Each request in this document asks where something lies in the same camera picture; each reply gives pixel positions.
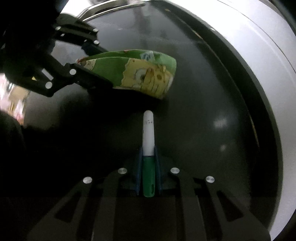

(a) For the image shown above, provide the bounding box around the white and green marker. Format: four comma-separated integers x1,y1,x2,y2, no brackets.
142,110,155,197

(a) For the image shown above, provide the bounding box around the green SpongeBob snack bag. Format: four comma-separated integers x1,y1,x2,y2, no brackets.
77,49,177,99

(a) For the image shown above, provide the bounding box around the steel sink with hole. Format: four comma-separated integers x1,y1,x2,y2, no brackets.
77,1,146,22

